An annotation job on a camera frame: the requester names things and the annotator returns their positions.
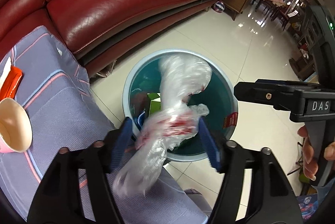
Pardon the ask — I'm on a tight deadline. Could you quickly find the pink paper cup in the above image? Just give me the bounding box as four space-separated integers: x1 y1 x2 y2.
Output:
0 98 32 154

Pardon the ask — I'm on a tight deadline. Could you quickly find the clear plastic bag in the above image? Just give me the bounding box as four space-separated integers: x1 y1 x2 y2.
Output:
113 53 212 197

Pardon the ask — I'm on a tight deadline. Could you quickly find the blue plastic tray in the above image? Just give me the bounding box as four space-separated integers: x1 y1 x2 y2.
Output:
135 110 147 130

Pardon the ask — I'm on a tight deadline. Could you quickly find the green pastry box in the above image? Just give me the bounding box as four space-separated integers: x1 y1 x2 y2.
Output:
145 93 161 117

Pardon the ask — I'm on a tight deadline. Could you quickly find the white paper napkin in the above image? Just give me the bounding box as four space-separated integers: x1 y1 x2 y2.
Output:
0 57 11 88

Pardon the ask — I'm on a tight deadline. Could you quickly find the teal trash bin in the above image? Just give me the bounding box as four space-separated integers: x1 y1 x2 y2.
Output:
122 49 240 163

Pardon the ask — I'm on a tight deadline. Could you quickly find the person right hand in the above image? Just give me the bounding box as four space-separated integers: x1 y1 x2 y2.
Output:
297 125 335 181

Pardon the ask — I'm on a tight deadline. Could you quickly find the blue plaid tablecloth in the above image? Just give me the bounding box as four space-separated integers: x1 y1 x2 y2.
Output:
1 26 210 223

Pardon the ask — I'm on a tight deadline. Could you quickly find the orange red packet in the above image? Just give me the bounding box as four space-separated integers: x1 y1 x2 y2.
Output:
0 66 23 100

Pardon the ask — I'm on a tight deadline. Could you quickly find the blue white ball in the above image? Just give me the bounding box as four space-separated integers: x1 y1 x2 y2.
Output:
212 0 225 13

